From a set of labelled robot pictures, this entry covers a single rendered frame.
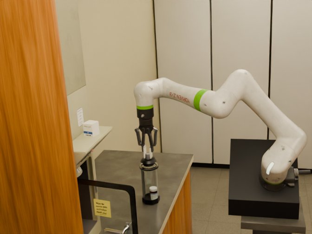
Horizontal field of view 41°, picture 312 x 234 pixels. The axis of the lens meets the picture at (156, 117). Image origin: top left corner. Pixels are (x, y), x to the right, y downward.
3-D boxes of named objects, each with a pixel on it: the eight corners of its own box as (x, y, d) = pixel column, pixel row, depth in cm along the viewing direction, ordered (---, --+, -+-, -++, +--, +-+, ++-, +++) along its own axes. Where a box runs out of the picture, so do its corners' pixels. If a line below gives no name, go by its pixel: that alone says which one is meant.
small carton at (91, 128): (83, 136, 186) (82, 123, 184) (90, 132, 190) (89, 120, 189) (93, 137, 184) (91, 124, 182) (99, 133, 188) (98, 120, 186)
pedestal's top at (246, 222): (300, 202, 240) (300, 196, 238) (305, 234, 210) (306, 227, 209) (243, 198, 247) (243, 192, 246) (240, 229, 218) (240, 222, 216)
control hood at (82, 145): (62, 173, 173) (59, 151, 170) (93, 145, 203) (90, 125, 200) (87, 175, 170) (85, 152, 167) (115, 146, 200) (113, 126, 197)
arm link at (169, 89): (192, 91, 202) (192, 113, 206) (210, 87, 209) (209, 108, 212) (148, 77, 229) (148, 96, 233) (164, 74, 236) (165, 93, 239)
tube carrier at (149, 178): (139, 202, 239) (136, 168, 232) (144, 193, 249) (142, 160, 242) (157, 204, 236) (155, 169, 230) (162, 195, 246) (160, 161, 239)
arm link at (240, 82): (317, 138, 207) (247, 61, 197) (299, 163, 203) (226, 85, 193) (300, 139, 220) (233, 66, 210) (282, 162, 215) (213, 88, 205)
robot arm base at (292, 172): (307, 163, 222) (308, 158, 217) (312, 190, 215) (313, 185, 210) (257, 165, 227) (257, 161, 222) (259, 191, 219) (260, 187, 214)
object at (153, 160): (138, 167, 233) (137, 156, 231) (143, 160, 241) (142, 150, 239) (154, 168, 230) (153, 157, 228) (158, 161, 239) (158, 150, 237)
